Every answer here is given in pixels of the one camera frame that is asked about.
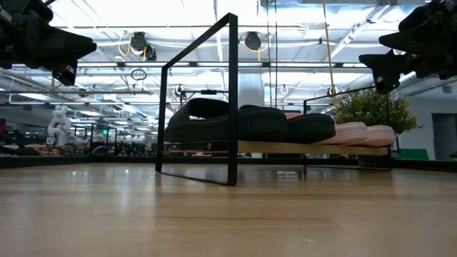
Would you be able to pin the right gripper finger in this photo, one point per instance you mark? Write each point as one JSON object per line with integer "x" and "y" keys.
{"x": 410, "y": 44}
{"x": 387, "y": 68}

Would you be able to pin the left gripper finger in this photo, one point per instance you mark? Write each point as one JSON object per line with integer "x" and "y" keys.
{"x": 57, "y": 48}
{"x": 66, "y": 73}

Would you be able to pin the pink slide sandal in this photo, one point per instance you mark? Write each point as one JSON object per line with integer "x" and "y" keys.
{"x": 380, "y": 135}
{"x": 346, "y": 132}

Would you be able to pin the wooden shelf black metal frame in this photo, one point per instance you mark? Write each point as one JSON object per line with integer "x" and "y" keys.
{"x": 233, "y": 107}

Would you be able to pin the green potted plant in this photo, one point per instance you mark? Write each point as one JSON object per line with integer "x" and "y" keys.
{"x": 371, "y": 107}

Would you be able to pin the green board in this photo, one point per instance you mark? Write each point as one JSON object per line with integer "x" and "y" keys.
{"x": 414, "y": 154}

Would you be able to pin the white round column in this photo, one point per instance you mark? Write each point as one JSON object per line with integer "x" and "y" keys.
{"x": 251, "y": 89}

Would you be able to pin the black metal table frame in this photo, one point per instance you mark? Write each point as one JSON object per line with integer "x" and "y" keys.
{"x": 53, "y": 161}

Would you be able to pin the black background frame rig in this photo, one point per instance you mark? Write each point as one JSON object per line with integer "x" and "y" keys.
{"x": 209, "y": 91}

